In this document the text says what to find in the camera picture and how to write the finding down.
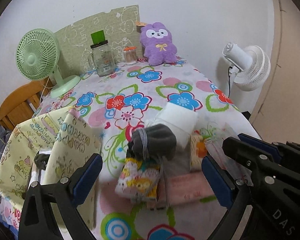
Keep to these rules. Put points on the glass mason jar mug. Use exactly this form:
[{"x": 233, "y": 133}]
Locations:
[{"x": 101, "y": 59}]

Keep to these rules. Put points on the floral tablecloth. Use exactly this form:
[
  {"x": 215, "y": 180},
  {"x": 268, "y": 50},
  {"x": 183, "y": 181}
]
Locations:
[{"x": 118, "y": 104}]

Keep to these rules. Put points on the green cup on jar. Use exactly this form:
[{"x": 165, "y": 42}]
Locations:
[{"x": 98, "y": 37}]

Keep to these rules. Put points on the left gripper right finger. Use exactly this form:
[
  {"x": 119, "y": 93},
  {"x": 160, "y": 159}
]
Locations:
[{"x": 236, "y": 195}]

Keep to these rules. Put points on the yellow cartoon tissue pack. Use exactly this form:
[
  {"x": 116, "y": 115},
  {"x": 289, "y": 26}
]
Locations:
[{"x": 139, "y": 180}]

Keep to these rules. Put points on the wooden bed headboard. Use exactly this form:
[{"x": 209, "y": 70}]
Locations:
[{"x": 22, "y": 103}]

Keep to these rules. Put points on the green desk fan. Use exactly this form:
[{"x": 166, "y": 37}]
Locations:
[{"x": 37, "y": 58}]

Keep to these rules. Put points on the white cloth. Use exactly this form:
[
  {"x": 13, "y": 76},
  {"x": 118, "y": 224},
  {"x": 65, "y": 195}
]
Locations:
[{"x": 179, "y": 119}]

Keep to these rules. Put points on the yellow cartoon storage box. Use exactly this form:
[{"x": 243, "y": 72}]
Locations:
[{"x": 70, "y": 140}]

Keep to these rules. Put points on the toothpick jar orange lid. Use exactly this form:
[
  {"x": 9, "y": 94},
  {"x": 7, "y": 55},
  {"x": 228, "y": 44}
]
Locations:
[{"x": 130, "y": 56}]

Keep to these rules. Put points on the green tissue pack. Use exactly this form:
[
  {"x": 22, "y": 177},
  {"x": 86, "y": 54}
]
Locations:
[{"x": 197, "y": 152}]

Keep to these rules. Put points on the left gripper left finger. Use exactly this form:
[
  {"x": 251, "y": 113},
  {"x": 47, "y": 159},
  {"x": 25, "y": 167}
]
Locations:
[{"x": 37, "y": 218}]

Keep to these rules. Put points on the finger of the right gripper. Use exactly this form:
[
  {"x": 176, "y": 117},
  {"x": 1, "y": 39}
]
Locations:
[
  {"x": 269, "y": 148},
  {"x": 248, "y": 156}
]

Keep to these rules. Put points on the white standing fan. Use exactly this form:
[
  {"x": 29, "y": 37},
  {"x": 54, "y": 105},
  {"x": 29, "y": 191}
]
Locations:
[{"x": 249, "y": 67}]

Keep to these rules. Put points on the clear plastic bag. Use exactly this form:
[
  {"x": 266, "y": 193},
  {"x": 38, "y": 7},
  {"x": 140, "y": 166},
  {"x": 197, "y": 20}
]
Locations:
[{"x": 224, "y": 155}]

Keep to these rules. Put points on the dark grey sock bundle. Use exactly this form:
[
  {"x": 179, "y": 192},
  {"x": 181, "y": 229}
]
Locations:
[{"x": 156, "y": 141}]

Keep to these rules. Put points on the purple plush bunny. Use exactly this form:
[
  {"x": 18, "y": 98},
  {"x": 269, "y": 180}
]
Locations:
[{"x": 156, "y": 40}]

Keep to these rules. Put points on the green patterned wall mat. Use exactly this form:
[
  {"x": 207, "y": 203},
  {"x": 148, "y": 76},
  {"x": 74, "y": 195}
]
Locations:
[{"x": 117, "y": 26}]

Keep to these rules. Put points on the pink tissue pack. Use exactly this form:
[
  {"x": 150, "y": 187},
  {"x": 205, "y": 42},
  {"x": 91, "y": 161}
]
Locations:
[{"x": 183, "y": 189}]

